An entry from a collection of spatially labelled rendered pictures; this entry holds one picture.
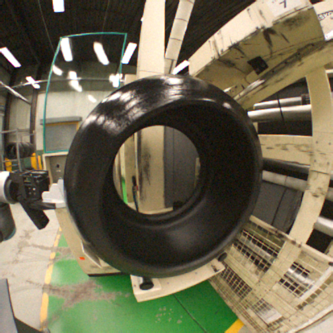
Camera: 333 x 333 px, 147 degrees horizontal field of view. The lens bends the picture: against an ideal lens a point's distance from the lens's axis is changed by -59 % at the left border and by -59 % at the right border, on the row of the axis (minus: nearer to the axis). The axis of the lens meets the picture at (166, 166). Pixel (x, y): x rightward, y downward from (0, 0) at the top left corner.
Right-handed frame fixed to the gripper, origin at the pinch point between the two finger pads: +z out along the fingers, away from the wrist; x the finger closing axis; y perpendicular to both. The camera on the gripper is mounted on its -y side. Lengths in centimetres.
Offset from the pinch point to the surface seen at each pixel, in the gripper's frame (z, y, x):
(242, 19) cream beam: 40, 63, -14
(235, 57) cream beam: 46, 54, -3
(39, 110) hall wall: -656, 235, 823
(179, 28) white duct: 39, 122, 45
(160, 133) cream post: 29.2, 21.8, 26.3
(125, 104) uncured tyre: 12.3, 21.0, -11.3
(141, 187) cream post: 22.7, -4.6, 26.2
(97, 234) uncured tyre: 8.4, 0.3, -11.8
